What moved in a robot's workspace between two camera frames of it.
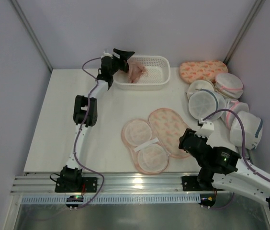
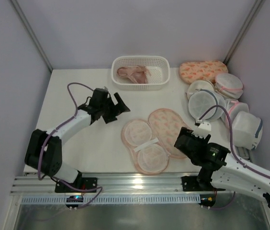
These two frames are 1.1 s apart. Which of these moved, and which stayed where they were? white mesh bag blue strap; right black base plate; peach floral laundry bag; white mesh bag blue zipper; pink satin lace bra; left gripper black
Moved: left gripper black; pink satin lace bra
Stayed: white mesh bag blue strap; white mesh bag blue zipper; peach floral laundry bag; right black base plate
